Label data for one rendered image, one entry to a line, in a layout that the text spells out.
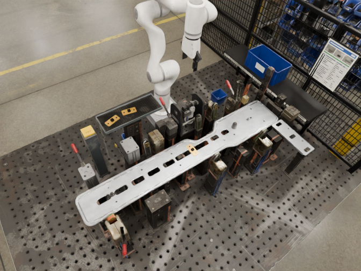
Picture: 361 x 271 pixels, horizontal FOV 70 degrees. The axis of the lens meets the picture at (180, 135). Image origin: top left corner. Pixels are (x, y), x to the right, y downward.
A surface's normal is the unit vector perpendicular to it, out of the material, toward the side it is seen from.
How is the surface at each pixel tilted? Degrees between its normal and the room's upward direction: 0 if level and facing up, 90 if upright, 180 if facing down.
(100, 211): 0
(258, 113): 0
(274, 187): 0
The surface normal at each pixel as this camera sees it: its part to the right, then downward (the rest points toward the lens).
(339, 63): -0.82, 0.43
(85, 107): 0.06, -0.59
